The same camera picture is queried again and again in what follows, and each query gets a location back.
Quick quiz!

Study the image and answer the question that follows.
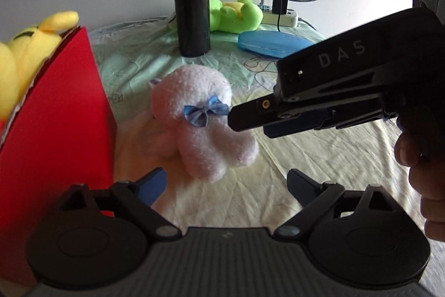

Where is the white rabbit plush blue bow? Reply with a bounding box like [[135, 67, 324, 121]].
[[119, 64, 260, 183]]

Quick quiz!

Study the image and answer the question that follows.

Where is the yellow tiger plush red shirt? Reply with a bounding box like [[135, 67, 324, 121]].
[[0, 11, 79, 127]]

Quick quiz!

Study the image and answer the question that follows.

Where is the person's right hand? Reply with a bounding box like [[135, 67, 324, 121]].
[[394, 133, 445, 242]]

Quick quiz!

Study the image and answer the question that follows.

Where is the green cartoon bed sheet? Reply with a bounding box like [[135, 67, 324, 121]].
[[86, 16, 445, 287]]

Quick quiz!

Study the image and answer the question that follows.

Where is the red cardboard box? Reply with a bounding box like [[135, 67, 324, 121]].
[[1, 27, 117, 286]]

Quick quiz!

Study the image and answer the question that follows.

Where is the white power strip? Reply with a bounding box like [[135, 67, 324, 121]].
[[258, 4, 299, 28]]

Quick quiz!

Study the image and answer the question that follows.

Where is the blue glasses case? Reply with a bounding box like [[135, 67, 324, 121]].
[[238, 30, 314, 60]]

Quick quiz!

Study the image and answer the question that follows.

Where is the green frog plush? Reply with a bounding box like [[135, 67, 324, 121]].
[[209, 0, 263, 35]]

